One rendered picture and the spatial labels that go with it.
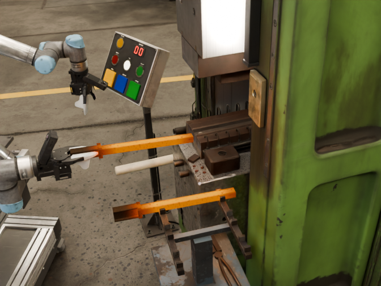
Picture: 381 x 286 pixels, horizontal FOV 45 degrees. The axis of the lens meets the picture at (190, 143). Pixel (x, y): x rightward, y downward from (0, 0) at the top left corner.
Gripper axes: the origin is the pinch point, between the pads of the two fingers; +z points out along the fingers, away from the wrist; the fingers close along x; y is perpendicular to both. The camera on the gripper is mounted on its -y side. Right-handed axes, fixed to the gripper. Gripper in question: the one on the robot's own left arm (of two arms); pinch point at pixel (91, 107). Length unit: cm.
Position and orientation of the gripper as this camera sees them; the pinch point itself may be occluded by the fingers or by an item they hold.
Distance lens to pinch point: 225.9
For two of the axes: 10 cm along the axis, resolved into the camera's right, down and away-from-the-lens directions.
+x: -1.2, 5.6, -8.2
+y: -9.9, -0.3, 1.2
